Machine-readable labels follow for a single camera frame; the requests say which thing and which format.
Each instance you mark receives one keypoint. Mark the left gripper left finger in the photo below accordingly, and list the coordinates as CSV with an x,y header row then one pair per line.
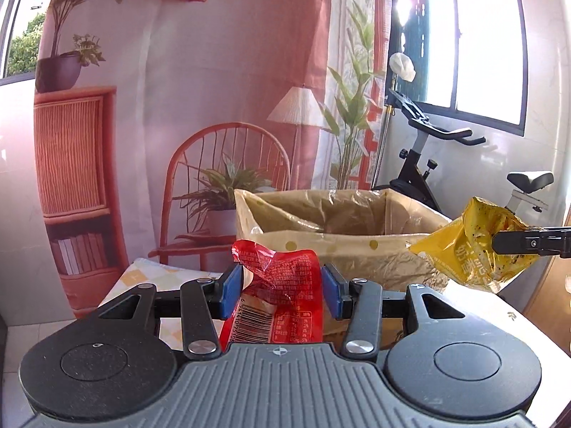
x,y
201,302

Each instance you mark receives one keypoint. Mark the cardboard box with plastic liner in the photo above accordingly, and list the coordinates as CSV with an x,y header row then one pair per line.
x,y
363,233

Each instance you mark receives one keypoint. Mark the black exercise bike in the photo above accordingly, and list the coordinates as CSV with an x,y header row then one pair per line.
x,y
446,166

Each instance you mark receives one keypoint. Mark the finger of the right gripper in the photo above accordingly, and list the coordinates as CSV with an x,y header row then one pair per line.
x,y
555,241

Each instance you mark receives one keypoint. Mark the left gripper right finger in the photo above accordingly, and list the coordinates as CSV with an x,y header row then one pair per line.
x,y
359,301

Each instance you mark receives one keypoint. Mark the patterned tablecloth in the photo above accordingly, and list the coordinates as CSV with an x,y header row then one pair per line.
x,y
165,278

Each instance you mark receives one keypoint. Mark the yellow snack bag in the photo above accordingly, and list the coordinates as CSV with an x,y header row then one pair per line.
x,y
462,249

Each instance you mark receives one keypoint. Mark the printed room backdrop cloth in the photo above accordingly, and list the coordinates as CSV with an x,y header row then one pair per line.
x,y
135,98

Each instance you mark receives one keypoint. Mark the red snack packet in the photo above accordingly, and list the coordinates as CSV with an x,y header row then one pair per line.
x,y
283,302

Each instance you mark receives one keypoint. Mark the white cloth on pole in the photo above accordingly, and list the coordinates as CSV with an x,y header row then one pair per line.
x,y
402,66

